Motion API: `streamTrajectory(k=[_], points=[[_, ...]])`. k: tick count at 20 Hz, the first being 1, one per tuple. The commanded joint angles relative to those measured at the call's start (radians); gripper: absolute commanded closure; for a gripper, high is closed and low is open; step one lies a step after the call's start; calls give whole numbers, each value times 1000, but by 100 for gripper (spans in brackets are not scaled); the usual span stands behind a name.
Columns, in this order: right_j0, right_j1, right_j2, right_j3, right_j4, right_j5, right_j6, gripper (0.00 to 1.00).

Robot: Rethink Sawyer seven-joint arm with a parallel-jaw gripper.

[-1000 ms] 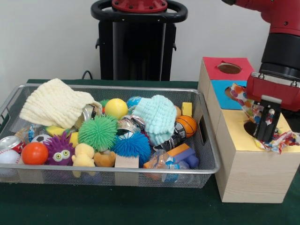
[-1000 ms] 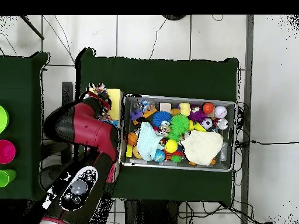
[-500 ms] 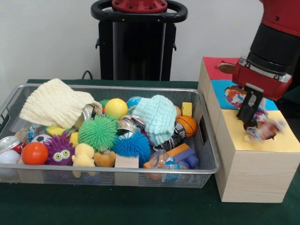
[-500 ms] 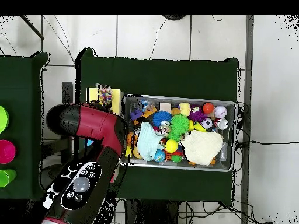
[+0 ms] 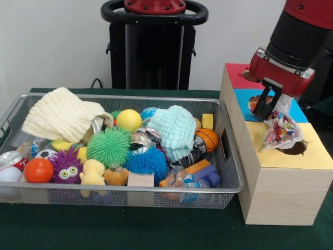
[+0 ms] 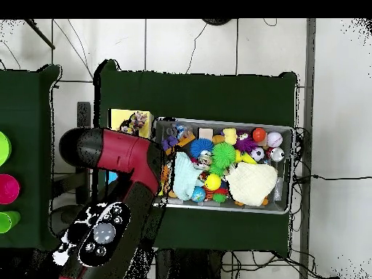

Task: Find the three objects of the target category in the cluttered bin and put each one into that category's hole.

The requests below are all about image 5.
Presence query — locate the cream muslin cloth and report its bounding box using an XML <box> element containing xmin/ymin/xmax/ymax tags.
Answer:
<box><xmin>21</xmin><ymin>86</ymin><xmax>114</xmax><ymax>144</ymax></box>

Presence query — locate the white baseball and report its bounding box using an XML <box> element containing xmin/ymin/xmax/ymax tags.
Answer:
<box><xmin>0</xmin><ymin>165</ymin><xmax>24</xmax><ymax>183</ymax></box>

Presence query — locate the orange smooth ball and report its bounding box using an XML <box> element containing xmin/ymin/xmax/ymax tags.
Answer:
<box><xmin>23</xmin><ymin>157</ymin><xmax>55</xmax><ymax>183</ymax></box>

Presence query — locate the wooden three-hole box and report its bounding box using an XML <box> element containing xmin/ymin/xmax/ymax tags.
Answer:
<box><xmin>219</xmin><ymin>62</ymin><xmax>333</xmax><ymax>226</ymax></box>

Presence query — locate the black cable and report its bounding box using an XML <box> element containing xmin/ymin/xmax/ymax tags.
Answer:
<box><xmin>90</xmin><ymin>77</ymin><xmax>104</xmax><ymax>89</ymax></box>

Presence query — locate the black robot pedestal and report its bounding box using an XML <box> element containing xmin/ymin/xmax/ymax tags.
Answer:
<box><xmin>100</xmin><ymin>0</ymin><xmax>209</xmax><ymax>91</ymax></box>

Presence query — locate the white printed cloth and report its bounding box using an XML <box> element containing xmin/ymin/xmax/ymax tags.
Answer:
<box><xmin>261</xmin><ymin>95</ymin><xmax>304</xmax><ymax>152</ymax></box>

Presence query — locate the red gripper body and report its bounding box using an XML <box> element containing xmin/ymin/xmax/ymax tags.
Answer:
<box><xmin>249</xmin><ymin>52</ymin><xmax>316</xmax><ymax>99</ymax></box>

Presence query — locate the yellow smooth ball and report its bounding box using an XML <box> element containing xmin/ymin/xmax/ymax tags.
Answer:
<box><xmin>116</xmin><ymin>109</ymin><xmax>143</xmax><ymax>131</ymax></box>

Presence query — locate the light blue fluffy cloth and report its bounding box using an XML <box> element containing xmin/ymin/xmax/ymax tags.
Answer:
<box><xmin>146</xmin><ymin>105</ymin><xmax>197</xmax><ymax>163</ymax></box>

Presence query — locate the orange toy basketball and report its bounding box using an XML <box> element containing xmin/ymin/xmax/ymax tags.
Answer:
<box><xmin>194</xmin><ymin>128</ymin><xmax>219</xmax><ymax>153</ymax></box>

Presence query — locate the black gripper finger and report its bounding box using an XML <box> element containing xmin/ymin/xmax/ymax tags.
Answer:
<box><xmin>263</xmin><ymin>90</ymin><xmax>282</xmax><ymax>122</ymax></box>
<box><xmin>253</xmin><ymin>87</ymin><xmax>270</xmax><ymax>119</ymax></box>

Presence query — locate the silver mesh bin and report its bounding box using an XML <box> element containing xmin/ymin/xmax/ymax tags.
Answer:
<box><xmin>0</xmin><ymin>93</ymin><xmax>246</xmax><ymax>210</ymax></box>

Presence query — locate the blue spiky rubber ball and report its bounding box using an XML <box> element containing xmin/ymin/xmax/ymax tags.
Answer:
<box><xmin>123</xmin><ymin>145</ymin><xmax>168</xmax><ymax>187</ymax></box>

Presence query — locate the green spiky rubber ball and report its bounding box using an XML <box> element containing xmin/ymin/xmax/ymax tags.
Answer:
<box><xmin>86</xmin><ymin>127</ymin><xmax>131</xmax><ymax>169</ymax></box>

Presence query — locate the purple spiky monster toy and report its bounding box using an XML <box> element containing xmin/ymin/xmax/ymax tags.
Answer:
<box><xmin>48</xmin><ymin>148</ymin><xmax>84</xmax><ymax>185</ymax></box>

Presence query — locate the dark green table cloth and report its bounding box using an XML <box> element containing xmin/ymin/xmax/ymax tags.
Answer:
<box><xmin>0</xmin><ymin>87</ymin><xmax>333</xmax><ymax>250</ymax></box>
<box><xmin>309</xmin><ymin>95</ymin><xmax>333</xmax><ymax>126</ymax></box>

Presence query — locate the yellow plush duck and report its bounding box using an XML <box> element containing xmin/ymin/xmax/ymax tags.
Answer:
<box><xmin>79</xmin><ymin>159</ymin><xmax>107</xmax><ymax>186</ymax></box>

